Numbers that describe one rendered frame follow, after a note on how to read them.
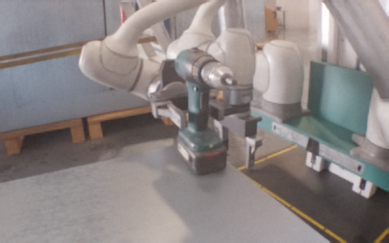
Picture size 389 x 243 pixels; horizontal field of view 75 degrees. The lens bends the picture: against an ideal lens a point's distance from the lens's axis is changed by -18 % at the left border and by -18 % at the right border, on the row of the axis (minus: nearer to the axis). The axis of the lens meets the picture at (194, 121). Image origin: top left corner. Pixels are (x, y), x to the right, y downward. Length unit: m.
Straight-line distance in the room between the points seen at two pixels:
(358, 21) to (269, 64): 0.57
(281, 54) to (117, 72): 0.57
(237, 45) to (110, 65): 0.33
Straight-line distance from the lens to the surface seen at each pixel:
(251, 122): 0.87
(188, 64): 0.55
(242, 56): 0.82
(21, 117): 2.53
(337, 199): 1.15
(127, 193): 0.57
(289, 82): 1.08
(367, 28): 0.58
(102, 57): 0.78
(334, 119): 1.13
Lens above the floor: 0.97
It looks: 22 degrees down
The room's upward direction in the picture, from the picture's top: 2 degrees counter-clockwise
